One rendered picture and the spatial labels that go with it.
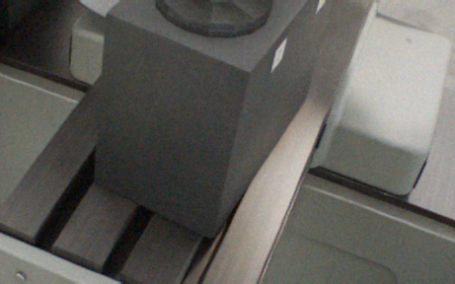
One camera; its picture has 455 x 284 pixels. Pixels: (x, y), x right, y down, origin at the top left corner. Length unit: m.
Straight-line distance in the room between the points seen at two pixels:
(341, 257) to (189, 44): 0.65
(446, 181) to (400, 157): 0.13
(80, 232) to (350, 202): 0.48
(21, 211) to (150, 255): 0.12
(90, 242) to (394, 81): 0.56
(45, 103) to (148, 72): 0.57
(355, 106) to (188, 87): 0.47
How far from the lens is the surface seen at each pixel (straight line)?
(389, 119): 1.04
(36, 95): 1.17
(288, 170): 0.77
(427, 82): 1.13
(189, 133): 0.63
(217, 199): 0.66
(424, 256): 1.13
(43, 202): 0.71
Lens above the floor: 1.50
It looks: 47 degrees down
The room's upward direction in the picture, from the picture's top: 12 degrees clockwise
